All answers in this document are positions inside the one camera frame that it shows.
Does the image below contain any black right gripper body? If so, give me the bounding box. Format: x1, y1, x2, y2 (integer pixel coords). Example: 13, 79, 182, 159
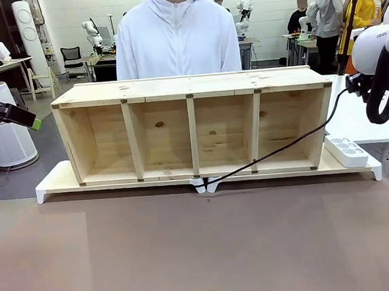
344, 71, 373, 104

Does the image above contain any black power cable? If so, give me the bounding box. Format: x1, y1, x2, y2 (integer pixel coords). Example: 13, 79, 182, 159
198, 87, 357, 187

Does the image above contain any white cylindrical air purifier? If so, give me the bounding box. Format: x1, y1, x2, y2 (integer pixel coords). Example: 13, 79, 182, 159
0, 79, 41, 169

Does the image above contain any wooden folding stool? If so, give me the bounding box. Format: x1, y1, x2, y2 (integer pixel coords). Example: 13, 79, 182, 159
26, 64, 63, 101

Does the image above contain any white side table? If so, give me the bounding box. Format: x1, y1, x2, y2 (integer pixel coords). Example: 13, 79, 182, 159
320, 69, 389, 149

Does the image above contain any cluttered white work table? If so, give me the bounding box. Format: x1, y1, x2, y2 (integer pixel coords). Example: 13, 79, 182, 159
0, 54, 38, 102

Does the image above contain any white power strip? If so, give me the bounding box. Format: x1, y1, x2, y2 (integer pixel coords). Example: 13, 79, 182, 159
323, 131, 371, 172

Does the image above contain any mannequin in yellow jacket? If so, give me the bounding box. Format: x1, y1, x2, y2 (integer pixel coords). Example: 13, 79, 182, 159
331, 0, 389, 76

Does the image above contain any mannequin in gray hoodie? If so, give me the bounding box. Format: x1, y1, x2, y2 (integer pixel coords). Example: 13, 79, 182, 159
305, 0, 351, 77

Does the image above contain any black office chair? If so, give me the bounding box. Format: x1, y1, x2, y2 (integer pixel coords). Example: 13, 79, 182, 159
60, 45, 89, 80

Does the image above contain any white standing air conditioner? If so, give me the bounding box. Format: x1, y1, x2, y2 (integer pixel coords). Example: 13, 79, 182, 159
10, 0, 55, 79

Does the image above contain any seated person in black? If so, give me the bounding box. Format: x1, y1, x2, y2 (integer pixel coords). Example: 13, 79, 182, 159
284, 0, 315, 37

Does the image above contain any person in black shirt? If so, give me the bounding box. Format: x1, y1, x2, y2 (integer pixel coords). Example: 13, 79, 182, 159
213, 0, 232, 14

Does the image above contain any four-compartment wooden shelf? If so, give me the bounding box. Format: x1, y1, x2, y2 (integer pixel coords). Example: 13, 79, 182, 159
48, 61, 340, 193

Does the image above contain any person in white hoodie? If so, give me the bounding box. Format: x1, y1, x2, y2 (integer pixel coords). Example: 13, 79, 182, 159
109, 0, 243, 82

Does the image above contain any black arm cable sleeve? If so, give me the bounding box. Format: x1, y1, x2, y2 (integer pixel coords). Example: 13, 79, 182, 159
360, 45, 389, 125

